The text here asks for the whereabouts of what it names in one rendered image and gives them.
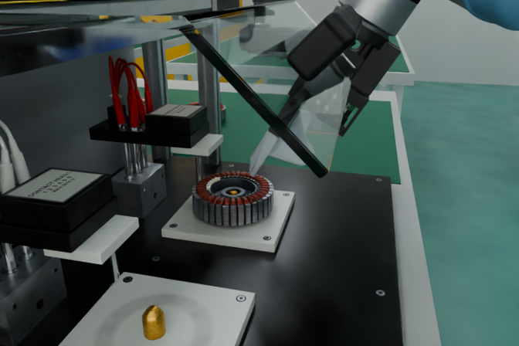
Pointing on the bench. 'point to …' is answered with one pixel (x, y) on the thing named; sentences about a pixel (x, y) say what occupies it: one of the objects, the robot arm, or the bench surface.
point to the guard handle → (325, 42)
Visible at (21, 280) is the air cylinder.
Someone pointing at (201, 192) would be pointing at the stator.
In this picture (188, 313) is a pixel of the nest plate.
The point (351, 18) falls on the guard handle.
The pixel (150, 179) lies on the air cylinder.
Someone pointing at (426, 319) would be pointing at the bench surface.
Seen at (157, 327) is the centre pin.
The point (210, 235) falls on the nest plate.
